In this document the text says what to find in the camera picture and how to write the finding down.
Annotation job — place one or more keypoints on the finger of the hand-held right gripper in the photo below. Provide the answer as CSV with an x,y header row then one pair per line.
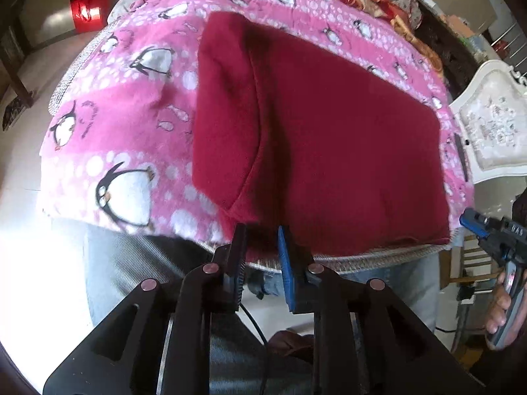
x,y
483,219
473,227

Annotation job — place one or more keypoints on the white ornate chair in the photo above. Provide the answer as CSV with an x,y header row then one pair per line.
x,y
490,127

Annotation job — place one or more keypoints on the dark floor cloth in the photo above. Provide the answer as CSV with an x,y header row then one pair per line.
x,y
14,115

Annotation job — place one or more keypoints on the person's right hand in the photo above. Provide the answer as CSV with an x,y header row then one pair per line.
x,y
496,308

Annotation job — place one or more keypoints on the dark wooden desk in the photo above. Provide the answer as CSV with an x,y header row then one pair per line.
x,y
20,28

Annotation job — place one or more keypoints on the cardboard box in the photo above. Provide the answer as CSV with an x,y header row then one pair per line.
x,y
459,25

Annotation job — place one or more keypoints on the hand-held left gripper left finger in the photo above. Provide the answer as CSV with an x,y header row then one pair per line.
x,y
236,263

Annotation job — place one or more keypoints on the pink penguin blanket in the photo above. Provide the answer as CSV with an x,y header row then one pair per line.
x,y
123,103

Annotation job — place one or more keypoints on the dark carved nightstand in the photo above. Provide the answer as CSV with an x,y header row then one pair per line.
x,y
448,53

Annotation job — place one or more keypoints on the metal railing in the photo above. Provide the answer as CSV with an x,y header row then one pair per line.
x,y
510,47

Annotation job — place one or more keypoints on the white flat box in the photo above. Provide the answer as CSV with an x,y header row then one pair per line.
x,y
429,0

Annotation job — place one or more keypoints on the wooden stool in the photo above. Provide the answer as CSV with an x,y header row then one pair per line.
x,y
473,255

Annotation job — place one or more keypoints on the person's right forearm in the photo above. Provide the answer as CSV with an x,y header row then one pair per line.
x,y
502,374

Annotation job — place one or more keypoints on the person's blue jeans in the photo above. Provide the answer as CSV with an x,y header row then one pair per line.
x,y
391,292

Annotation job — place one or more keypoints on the red gift bag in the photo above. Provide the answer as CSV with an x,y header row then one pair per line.
x,y
88,10

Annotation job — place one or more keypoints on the golden orange quilt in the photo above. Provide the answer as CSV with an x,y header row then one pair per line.
x,y
405,24

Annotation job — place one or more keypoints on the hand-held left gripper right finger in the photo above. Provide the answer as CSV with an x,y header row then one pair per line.
x,y
285,263

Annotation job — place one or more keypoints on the dark red sweater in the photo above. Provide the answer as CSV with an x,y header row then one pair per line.
x,y
329,140

